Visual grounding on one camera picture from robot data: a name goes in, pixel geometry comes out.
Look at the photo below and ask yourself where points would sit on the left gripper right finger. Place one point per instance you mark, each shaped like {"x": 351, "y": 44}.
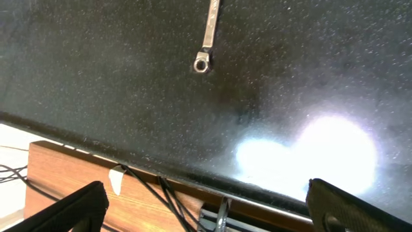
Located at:
{"x": 347, "y": 212}

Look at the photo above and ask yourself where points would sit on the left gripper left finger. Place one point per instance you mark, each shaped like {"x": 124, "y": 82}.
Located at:
{"x": 80, "y": 209}

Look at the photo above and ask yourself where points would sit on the wrench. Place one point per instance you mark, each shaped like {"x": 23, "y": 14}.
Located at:
{"x": 210, "y": 32}

